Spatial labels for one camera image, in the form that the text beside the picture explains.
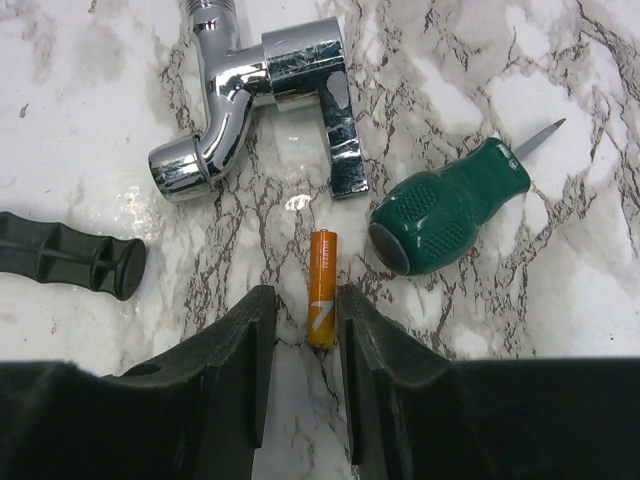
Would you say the orange battery near tools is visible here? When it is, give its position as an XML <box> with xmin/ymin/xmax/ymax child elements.
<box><xmin>307</xmin><ymin>230</ymin><xmax>337</xmax><ymax>349</ymax></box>

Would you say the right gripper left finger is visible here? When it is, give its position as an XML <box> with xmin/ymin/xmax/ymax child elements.
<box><xmin>1</xmin><ymin>285</ymin><xmax>277</xmax><ymax>479</ymax></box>

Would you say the black T-handle tool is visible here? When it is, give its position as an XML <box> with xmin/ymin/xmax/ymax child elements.
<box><xmin>1</xmin><ymin>212</ymin><xmax>146</xmax><ymax>301</ymax></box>

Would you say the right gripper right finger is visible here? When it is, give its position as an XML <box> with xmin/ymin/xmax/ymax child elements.
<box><xmin>337</xmin><ymin>285</ymin><xmax>639</xmax><ymax>479</ymax></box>

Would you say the green handled screwdriver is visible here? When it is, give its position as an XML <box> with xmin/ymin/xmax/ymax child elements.
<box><xmin>368</xmin><ymin>119</ymin><xmax>565</xmax><ymax>276</ymax></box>

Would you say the chrome metal fitting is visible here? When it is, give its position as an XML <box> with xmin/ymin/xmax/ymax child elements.
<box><xmin>148</xmin><ymin>1</ymin><xmax>369</xmax><ymax>203</ymax></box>

